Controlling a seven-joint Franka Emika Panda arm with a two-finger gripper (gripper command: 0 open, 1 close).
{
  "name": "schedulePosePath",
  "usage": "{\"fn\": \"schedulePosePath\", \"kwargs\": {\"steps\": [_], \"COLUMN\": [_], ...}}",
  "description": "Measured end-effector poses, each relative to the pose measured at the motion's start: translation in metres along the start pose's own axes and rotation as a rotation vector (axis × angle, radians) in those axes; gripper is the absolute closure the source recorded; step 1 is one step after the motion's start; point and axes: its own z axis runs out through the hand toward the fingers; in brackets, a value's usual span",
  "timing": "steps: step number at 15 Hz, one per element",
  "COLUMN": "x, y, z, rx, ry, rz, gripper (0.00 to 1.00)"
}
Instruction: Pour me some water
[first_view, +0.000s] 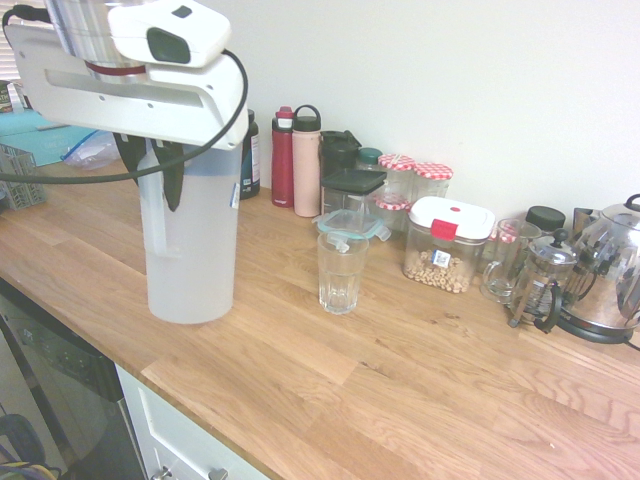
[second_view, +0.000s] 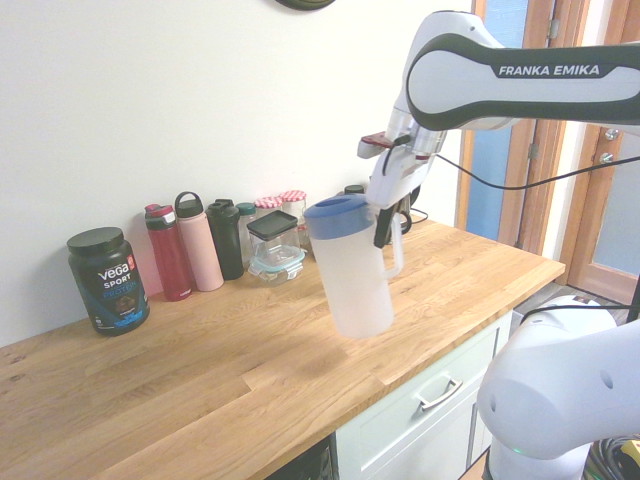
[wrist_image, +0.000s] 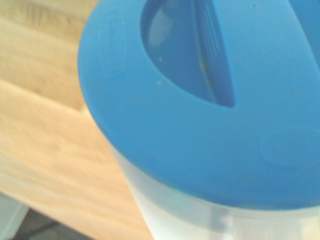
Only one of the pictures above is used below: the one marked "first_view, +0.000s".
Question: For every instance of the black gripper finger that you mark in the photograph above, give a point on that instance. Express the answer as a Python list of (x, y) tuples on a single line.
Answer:
[(131, 152), (171, 175)]

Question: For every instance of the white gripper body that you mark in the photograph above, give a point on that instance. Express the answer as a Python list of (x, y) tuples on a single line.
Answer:
[(150, 107)]

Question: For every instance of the translucent pitcher with blue lid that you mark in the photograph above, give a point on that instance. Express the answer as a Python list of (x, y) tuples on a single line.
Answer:
[(190, 275)]

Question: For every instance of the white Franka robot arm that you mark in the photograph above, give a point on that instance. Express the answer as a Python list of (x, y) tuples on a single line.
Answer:
[(150, 20)]

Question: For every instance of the red water bottle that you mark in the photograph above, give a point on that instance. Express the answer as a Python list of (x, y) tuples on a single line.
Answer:
[(283, 160)]

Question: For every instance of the clear plastic zip bag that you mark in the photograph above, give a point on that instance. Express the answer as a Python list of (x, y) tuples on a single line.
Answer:
[(90, 152)]

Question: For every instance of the black Vega protein tub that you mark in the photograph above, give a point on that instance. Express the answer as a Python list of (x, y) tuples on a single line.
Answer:
[(250, 160)]

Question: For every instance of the teal bread box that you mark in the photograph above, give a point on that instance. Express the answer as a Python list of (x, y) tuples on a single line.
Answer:
[(30, 145)]

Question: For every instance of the grey plastic basket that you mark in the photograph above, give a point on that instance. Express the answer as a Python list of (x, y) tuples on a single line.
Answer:
[(20, 180)]

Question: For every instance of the pink bottle with black lid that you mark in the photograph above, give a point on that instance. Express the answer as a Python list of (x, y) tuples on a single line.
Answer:
[(306, 170)]

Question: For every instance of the white window blinds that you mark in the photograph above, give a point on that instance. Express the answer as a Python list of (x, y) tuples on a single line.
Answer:
[(6, 50)]

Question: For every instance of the black shaker bottle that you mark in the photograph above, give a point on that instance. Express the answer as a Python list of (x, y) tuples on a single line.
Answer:
[(337, 150)]

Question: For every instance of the clear container with black lid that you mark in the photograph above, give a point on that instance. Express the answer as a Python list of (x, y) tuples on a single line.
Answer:
[(352, 185)]

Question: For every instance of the glass container with teal lid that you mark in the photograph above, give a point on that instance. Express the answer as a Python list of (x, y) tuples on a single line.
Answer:
[(350, 222)]

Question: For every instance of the glass jar with green lid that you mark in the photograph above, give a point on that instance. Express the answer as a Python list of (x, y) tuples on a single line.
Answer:
[(369, 159)]

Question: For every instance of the clear drinking glass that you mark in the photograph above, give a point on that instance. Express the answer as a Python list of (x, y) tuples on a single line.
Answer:
[(341, 280)]

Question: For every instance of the jar with red checked lid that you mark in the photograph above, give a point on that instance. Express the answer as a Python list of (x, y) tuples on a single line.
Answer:
[(392, 210), (506, 234), (396, 172), (432, 180)]

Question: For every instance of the black dishwasher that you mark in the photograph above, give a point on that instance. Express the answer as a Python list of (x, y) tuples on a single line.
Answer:
[(60, 390)]

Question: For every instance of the white cabinet drawer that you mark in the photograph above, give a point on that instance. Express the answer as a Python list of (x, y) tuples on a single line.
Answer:
[(180, 440)]

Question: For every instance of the cereal container with white lid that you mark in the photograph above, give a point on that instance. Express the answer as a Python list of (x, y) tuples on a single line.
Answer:
[(440, 260)]

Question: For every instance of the clear glass mug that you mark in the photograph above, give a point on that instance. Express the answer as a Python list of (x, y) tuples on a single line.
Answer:
[(505, 270)]

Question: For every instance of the jar with black lid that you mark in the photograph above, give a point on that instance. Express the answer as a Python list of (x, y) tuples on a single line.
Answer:
[(545, 217)]

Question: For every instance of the glass and metal French press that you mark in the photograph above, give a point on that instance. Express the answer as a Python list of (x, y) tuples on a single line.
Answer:
[(542, 285)]

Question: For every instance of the shiny metal electric kettle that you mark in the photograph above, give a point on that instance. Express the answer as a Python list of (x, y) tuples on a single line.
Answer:
[(610, 270)]

